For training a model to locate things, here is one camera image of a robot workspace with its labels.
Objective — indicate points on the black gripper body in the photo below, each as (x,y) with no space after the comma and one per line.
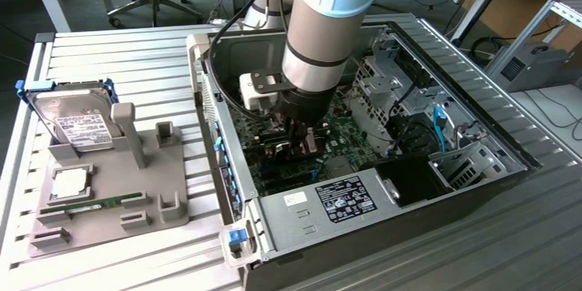
(304,107)

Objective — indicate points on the NVIDIA graphics card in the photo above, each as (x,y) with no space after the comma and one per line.
(284,151)

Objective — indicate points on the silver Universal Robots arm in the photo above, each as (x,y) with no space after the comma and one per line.
(313,49)

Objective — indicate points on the black labelled RAM stick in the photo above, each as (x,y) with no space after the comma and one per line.
(268,138)

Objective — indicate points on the green motherboard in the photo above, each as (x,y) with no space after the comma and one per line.
(349,127)

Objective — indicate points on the silver chipset heatsink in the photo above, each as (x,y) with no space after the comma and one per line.
(339,166)

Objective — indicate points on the black expansion slot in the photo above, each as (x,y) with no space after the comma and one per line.
(291,186)
(285,179)

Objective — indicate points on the metal drive cage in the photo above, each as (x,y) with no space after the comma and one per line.
(381,96)

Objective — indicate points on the grey power supply unit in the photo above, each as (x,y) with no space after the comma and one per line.
(291,229)

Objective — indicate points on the blue case latch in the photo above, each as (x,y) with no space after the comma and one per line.
(236,237)

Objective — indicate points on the metal disk bay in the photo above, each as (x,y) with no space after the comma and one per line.
(459,171)

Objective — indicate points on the grey plastic parts rack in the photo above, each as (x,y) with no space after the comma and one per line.
(113,175)

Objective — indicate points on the open black PC case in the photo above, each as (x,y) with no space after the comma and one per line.
(454,236)

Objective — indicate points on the office chair base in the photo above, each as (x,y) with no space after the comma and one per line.
(156,4)

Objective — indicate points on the green RAM stick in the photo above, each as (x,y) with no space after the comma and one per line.
(94,203)

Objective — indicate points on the hard disk with blue caddy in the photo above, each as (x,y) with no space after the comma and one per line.
(77,117)

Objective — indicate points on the silver CPU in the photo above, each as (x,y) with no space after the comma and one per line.
(68,185)

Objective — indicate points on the grey machine box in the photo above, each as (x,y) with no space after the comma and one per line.
(540,66)

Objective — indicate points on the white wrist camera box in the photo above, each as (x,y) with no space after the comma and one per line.
(252,93)

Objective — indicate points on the black plastic air duct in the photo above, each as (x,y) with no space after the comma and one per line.
(408,182)

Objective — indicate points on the aluminium profile frame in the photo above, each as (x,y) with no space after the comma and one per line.
(551,6)

